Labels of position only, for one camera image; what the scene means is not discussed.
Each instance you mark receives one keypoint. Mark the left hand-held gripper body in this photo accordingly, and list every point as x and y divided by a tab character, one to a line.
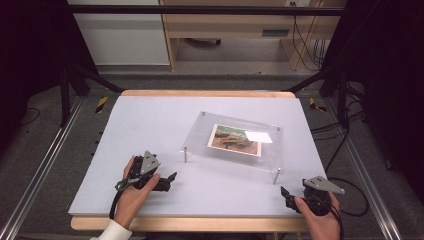
148	164

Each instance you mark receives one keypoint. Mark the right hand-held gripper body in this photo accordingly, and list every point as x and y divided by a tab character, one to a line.
320	193

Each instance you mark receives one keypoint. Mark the clear acrylic photo frame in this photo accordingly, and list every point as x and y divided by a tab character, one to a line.
233	140

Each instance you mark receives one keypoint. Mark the person's right hand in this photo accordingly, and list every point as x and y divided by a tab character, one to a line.
320	225

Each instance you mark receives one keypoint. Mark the person's left hand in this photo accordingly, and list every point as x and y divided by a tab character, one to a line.
133	200

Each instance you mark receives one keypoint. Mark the white table mat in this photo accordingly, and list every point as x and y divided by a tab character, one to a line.
150	126

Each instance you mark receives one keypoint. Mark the wooden table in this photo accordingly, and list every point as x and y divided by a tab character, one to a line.
200	224

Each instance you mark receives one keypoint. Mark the painted boats picture card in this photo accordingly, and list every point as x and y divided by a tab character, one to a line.
230	141

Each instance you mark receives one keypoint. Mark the yellow black tape strip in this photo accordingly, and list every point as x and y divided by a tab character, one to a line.
101	104

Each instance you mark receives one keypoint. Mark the yellow clamp right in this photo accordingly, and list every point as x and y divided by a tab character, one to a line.
313	105

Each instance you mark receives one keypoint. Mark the black metal stand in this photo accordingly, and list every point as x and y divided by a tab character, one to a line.
342	100
65	96

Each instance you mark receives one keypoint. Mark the white cabinet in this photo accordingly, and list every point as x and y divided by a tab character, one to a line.
123	36

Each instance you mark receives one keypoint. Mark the dark curtain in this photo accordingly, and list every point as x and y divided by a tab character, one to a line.
30	50
390	83

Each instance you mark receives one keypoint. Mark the black horizontal bar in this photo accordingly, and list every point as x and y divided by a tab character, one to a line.
200	10

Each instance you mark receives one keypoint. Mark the light wooden desk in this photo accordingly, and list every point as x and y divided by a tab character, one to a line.
233	23

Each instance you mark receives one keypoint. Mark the aluminium floor rail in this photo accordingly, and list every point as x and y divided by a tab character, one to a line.
36	176
370	186

